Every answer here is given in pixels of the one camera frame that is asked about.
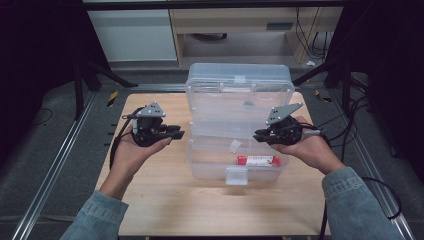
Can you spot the aluminium floor rail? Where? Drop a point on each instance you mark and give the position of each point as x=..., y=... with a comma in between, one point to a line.
x=160, y=87
x=50, y=173
x=376, y=170

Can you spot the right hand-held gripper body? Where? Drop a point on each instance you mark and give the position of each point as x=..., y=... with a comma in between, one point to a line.
x=283, y=113

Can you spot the black metal stand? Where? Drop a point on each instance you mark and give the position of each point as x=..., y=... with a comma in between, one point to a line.
x=79, y=90
x=346, y=86

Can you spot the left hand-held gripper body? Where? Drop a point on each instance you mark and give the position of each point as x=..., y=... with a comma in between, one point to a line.
x=151, y=110

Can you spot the white paper label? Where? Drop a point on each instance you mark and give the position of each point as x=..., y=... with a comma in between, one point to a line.
x=235, y=146

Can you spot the person's right hand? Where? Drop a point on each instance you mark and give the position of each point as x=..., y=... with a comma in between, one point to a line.
x=311, y=153

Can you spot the clear plastic storage box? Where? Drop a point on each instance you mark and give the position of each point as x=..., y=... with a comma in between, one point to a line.
x=238, y=120

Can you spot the small white floor object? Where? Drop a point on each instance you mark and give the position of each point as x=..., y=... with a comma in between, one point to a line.
x=310, y=63

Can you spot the light wooden desk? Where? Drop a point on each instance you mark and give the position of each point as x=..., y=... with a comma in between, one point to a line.
x=233, y=20

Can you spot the yellow and black tape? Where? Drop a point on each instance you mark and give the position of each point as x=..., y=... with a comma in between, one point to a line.
x=321, y=96
x=112, y=98

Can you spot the dark round base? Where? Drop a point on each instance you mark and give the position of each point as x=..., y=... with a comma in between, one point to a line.
x=210, y=36

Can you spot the person's left hand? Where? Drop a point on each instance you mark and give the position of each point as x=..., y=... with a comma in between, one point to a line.
x=131, y=156

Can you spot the white cabinet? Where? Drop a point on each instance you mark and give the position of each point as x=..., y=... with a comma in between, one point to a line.
x=133, y=35

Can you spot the red and white packet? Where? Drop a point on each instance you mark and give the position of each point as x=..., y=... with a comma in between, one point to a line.
x=258, y=161

